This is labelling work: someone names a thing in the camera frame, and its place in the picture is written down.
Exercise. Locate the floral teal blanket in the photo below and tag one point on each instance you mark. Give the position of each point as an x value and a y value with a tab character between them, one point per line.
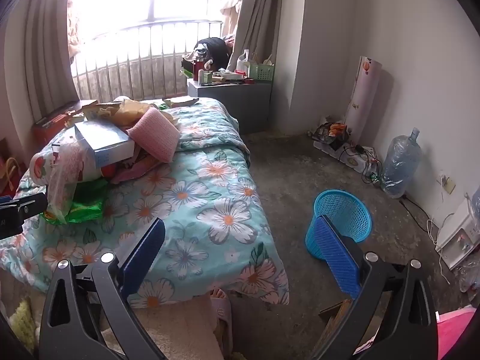
210	195

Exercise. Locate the red wooden box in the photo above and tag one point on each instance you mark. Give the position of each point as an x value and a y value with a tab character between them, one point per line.
48	127

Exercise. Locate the orange and black snack bag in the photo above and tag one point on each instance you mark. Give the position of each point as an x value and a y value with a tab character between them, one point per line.
330	133

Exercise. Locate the wall socket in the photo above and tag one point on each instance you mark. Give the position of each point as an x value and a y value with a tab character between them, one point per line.
448	185

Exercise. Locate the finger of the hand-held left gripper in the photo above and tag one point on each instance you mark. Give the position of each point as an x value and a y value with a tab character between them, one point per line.
32	202

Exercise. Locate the green snack bag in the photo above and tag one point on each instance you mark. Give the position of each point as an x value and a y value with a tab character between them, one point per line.
88	206

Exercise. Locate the beige hanging quilt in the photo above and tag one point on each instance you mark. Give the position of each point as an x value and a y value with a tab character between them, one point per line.
230	3

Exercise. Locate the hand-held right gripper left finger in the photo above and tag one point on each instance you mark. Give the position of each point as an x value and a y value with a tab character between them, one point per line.
144	255

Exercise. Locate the grey curtain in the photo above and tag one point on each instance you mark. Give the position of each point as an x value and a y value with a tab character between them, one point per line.
41	52
258	18

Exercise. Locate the white plastic bottle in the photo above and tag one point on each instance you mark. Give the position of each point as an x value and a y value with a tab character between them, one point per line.
242	63

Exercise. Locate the pink plastic item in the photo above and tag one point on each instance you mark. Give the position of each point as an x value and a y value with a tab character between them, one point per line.
452	330

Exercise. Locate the red snack bag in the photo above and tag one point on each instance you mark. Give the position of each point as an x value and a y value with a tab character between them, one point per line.
108	171

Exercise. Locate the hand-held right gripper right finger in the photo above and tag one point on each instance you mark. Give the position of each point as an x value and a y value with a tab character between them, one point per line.
337	255

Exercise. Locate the pink knitted pillow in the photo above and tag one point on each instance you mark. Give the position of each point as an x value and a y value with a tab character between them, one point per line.
157	135

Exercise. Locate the flat brown cardboard box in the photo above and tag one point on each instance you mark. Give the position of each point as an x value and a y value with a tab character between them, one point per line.
182	101

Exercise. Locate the cream fluffy rug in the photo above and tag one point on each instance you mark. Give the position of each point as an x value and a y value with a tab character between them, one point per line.
180	326

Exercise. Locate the green plastic basket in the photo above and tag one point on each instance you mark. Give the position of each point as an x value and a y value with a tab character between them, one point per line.
260	73

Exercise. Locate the blue and white box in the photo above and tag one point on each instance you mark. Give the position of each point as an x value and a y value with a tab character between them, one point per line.
105	138

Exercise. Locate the clear dotted plastic bag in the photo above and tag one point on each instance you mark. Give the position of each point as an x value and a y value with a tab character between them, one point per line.
69	172

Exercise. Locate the yellow plastic bag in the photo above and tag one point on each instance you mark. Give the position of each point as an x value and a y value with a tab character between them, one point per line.
131	110

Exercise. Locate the red can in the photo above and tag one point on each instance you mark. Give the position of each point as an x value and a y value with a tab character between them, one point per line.
198	68

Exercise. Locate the large clear water jug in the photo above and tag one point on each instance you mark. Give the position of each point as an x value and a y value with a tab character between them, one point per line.
401	161

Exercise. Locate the metal window railing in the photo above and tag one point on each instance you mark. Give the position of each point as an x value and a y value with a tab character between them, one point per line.
150	63

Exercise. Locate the white appliance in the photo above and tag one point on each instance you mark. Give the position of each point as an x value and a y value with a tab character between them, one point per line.
461	232

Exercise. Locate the brown paper packet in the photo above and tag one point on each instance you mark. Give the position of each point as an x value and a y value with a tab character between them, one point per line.
95	111

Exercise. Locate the rolled white poster board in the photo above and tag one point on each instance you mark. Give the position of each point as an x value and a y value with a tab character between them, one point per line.
362	97

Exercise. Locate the pink slipper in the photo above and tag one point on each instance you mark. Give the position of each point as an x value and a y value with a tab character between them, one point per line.
221	307

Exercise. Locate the blue plastic waste basket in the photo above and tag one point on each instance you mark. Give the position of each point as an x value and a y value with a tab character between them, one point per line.
348	213

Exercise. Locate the instant noodle cup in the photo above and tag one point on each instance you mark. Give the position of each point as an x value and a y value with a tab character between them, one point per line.
41	167

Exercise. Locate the pink patterned packet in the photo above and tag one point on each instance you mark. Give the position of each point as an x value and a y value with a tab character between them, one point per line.
138	167

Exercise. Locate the grey bedside cabinet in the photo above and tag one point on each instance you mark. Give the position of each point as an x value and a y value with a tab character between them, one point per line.
232	101

